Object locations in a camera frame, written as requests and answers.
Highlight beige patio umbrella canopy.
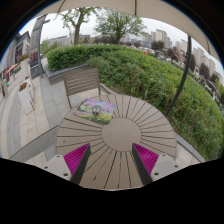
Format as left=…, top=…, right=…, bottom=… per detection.
left=35, top=0, right=222, bottom=63

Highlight thin leaning tree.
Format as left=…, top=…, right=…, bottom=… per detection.
left=59, top=6, right=102, bottom=46

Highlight white flower planter box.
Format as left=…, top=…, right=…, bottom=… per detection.
left=16, top=80, right=36, bottom=116

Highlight dark curved umbrella pole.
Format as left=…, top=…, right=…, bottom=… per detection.
left=164, top=34, right=193, bottom=118

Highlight brown slatted outdoor chair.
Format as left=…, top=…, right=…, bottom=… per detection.
left=62, top=67, right=116, bottom=110

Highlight grey stone sign pillar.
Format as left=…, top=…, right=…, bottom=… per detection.
left=28, top=14, right=51, bottom=80

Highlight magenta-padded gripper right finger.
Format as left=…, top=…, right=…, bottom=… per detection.
left=131, top=143, right=183, bottom=186

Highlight round leafy tree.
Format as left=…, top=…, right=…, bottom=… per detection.
left=93, top=8, right=148, bottom=45

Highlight green hedge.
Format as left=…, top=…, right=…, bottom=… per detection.
left=44, top=43, right=224, bottom=162

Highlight flower print mouse pad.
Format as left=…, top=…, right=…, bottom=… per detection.
left=76, top=97, right=117, bottom=126

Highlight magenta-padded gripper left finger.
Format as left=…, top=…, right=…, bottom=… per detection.
left=41, top=143, right=92, bottom=186

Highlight distant apartment buildings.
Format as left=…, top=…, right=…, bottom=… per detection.
left=142, top=28, right=224, bottom=82

